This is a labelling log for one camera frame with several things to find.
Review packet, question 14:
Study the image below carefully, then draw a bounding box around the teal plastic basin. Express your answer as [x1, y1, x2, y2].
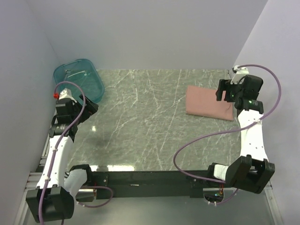
[53, 59, 105, 103]

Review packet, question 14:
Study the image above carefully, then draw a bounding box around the pink t shirt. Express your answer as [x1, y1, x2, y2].
[185, 85, 233, 121]

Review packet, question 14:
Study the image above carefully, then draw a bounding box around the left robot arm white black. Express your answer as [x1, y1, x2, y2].
[26, 93, 98, 224]

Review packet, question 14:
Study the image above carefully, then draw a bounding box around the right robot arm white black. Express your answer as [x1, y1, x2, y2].
[206, 75, 275, 194]

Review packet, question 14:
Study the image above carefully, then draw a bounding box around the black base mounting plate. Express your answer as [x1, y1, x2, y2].
[86, 171, 222, 199]

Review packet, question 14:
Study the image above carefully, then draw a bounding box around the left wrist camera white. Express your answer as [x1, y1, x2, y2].
[53, 88, 76, 102]

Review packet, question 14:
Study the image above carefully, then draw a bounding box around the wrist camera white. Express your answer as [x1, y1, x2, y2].
[53, 88, 76, 102]
[231, 65, 249, 84]

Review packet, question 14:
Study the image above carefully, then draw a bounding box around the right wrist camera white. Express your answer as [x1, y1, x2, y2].
[231, 65, 249, 84]

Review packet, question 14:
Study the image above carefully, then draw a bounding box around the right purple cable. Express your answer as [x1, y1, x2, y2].
[173, 64, 282, 206]

